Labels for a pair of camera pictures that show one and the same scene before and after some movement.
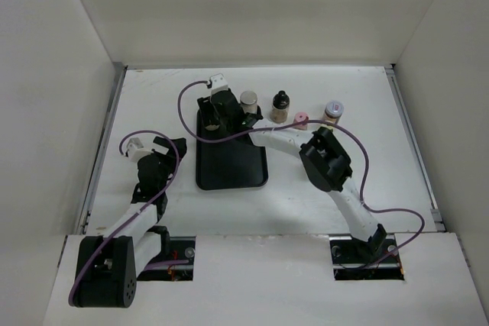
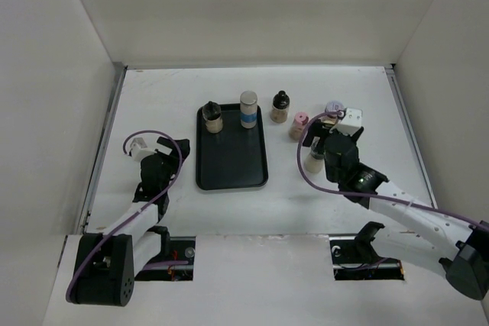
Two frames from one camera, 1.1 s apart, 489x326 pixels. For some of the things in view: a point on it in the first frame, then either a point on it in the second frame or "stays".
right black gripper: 205,105 to 315,129
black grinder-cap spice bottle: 211,122 stays
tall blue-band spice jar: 248,99 stays
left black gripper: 170,160 stays
